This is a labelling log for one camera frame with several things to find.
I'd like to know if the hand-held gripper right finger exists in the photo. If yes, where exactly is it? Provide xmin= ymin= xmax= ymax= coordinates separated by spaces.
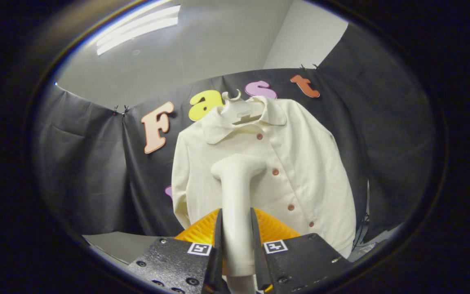
xmin=251 ymin=207 xmax=352 ymax=292

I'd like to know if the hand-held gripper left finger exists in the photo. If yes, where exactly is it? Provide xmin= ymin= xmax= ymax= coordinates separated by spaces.
xmin=127 ymin=208 xmax=231 ymax=294

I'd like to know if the cream button shirt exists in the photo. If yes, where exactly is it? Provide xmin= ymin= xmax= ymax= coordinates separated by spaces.
xmin=171 ymin=96 xmax=357 ymax=258

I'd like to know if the white clothes hanger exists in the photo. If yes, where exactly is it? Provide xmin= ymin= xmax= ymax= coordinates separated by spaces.
xmin=221 ymin=89 xmax=264 ymax=125

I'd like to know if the white cabinet with grey top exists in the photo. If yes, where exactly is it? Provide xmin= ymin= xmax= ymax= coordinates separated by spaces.
xmin=82 ymin=232 xmax=158 ymax=266

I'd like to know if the backdrop stand pole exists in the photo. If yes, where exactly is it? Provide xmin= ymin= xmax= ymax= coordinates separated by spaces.
xmin=353 ymin=180 xmax=372 ymax=249

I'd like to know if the black backdrop cloth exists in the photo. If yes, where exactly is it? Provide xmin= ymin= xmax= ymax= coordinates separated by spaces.
xmin=33 ymin=22 xmax=435 ymax=245

